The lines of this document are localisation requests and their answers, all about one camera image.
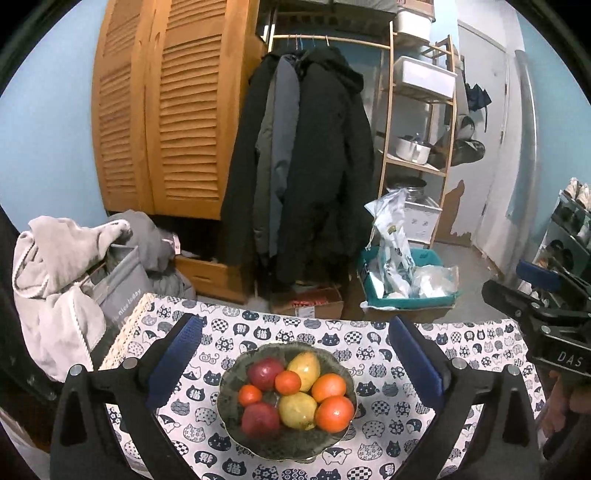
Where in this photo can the medium round orange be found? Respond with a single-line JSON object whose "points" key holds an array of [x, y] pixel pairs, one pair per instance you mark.
{"points": [[328, 387]]}

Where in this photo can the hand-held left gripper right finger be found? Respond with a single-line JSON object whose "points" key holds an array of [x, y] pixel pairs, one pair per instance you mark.
{"points": [[415, 360]]}

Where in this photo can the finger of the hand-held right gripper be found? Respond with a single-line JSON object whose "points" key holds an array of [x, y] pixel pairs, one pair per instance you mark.
{"points": [[503, 293], [538, 276]]}

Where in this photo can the grey jacket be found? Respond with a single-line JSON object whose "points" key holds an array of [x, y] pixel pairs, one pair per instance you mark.
{"points": [[279, 152]]}

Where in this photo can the red apple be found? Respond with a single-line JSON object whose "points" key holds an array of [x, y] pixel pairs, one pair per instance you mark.
{"points": [[260, 418], [265, 374]]}

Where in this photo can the teal cardboard box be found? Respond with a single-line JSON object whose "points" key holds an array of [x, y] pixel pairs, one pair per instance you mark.
{"points": [[406, 302]]}

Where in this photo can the white rice bag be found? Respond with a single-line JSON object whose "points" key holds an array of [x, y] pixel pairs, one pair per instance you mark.
{"points": [[392, 240]]}

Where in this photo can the cat-print tablecloth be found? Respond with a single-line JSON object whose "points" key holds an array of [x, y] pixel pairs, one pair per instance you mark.
{"points": [[378, 415]]}

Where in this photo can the white door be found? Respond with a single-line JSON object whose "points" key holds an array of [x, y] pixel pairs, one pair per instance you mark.
{"points": [[491, 161]]}

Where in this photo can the grey clothes pile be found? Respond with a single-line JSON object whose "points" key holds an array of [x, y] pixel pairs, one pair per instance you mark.
{"points": [[147, 240]]}

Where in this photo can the white storage box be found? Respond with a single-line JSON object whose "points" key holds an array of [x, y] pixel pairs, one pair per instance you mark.
{"points": [[427, 78]]}

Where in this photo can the yellow-green pear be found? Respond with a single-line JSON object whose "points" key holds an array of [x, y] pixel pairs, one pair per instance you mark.
{"points": [[298, 410], [304, 367]]}

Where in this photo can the large round orange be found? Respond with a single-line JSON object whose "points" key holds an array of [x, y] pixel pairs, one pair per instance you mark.
{"points": [[334, 414]]}

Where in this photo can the cardboard box with red print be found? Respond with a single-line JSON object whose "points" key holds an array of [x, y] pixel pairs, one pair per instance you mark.
{"points": [[309, 307]]}

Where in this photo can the wooden louvered wardrobe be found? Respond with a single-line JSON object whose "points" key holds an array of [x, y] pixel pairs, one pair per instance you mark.
{"points": [[184, 115]]}

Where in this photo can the scalloped glass plate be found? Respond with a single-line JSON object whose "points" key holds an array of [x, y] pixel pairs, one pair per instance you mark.
{"points": [[286, 445]]}

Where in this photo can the plain cardboard box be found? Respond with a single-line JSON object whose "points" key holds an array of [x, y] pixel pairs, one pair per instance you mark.
{"points": [[415, 314]]}

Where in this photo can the light grey fleece blanket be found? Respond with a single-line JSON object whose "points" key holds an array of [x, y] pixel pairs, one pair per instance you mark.
{"points": [[55, 277]]}

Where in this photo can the wooden drawer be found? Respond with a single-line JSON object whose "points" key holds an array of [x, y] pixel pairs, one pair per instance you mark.
{"points": [[207, 279]]}

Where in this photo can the wooden shelf rack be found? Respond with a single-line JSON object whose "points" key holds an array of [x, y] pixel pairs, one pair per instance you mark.
{"points": [[415, 164]]}

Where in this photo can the person's right hand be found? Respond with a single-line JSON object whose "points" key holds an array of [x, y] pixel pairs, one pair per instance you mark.
{"points": [[561, 406]]}

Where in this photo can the wooden clothes rail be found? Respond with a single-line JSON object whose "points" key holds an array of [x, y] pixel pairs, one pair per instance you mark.
{"points": [[351, 41]]}

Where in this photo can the steel pot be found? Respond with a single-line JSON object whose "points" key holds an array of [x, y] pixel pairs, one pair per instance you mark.
{"points": [[408, 187]]}

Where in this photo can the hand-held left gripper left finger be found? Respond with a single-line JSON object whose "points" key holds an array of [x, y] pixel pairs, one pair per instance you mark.
{"points": [[178, 355]]}

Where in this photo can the black hooded coat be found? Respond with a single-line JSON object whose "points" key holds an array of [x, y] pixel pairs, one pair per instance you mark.
{"points": [[332, 175]]}

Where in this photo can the small orange tangerine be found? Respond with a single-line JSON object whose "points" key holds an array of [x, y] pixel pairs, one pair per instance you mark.
{"points": [[287, 383], [250, 395]]}

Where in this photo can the white shoe rack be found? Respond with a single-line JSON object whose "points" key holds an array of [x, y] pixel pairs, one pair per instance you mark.
{"points": [[568, 221]]}

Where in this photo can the white patterned drawer box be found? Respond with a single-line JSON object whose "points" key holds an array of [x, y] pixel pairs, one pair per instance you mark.
{"points": [[422, 224]]}

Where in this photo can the clear plastic bag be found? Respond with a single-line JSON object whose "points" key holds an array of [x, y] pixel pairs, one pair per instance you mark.
{"points": [[434, 281]]}

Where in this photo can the dark hanging bag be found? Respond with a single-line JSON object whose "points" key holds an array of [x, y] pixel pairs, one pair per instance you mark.
{"points": [[468, 147]]}

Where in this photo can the dark blue umbrella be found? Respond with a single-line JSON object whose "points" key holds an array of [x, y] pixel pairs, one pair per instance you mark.
{"points": [[478, 97]]}

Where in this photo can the thin black jacket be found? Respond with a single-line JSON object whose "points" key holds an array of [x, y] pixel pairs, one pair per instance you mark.
{"points": [[242, 175]]}

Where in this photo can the white plastic bin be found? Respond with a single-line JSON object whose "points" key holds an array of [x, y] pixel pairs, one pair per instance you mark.
{"points": [[415, 23]]}

